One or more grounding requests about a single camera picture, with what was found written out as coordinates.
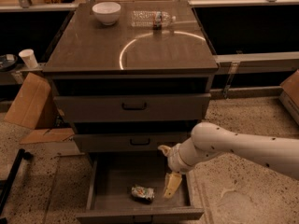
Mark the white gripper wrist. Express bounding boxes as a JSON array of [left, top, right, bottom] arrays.
[[158, 143, 193, 199]]

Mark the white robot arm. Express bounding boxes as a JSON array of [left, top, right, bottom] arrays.
[[158, 122, 299, 199]]

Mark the grey middle drawer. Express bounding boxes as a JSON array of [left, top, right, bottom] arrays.
[[74, 132, 191, 153]]

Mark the grey drawer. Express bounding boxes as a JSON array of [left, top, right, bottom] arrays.
[[77, 151, 204, 224], [54, 94, 210, 122], [74, 132, 191, 153]]

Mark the grey top drawer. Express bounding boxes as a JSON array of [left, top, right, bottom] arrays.
[[54, 94, 210, 122]]

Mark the grey bottom drawer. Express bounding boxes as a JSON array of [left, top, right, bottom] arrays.
[[77, 151, 204, 224]]

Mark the grey drawer cabinet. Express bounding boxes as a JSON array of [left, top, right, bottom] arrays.
[[42, 0, 220, 224]]

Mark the flat brown cardboard piece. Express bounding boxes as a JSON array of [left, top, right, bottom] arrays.
[[20, 128, 74, 145]]

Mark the cardboard box at right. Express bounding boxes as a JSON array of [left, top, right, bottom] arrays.
[[279, 70, 299, 125]]

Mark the leaning brown cardboard sheet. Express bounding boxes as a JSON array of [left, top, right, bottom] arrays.
[[4, 73, 57, 129]]

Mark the clear plastic water bottle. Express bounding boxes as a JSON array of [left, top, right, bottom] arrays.
[[131, 10, 176, 30]]

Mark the white ceramic bowl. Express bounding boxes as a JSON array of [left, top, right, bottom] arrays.
[[93, 2, 121, 25]]

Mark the black metal stand leg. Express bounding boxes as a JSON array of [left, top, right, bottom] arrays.
[[0, 148, 33, 216]]

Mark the white paper cup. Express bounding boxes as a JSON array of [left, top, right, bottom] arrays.
[[19, 49, 38, 68]]

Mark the dark round tray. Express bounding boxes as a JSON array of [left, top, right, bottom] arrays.
[[0, 54, 18, 72]]

